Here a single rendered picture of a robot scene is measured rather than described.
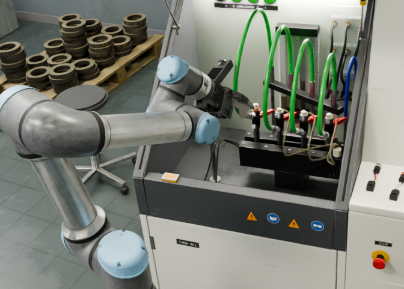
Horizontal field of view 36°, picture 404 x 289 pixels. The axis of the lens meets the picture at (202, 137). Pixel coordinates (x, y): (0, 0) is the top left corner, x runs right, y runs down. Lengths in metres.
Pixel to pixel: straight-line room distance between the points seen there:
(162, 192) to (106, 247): 0.55
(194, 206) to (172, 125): 0.63
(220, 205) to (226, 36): 0.65
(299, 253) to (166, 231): 0.46
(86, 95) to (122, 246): 2.02
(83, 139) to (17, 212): 2.41
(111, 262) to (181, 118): 0.37
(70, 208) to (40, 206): 2.13
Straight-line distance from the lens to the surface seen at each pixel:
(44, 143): 1.28
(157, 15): 5.36
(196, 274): 2.23
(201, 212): 2.02
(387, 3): 1.88
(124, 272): 1.51
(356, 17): 2.13
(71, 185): 1.48
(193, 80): 1.62
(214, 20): 2.27
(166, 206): 2.07
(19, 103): 1.34
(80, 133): 1.27
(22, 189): 3.83
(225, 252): 2.10
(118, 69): 4.69
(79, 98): 3.45
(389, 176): 1.95
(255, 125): 2.05
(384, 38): 1.90
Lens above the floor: 2.13
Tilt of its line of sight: 32 degrees down
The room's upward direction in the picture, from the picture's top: 6 degrees counter-clockwise
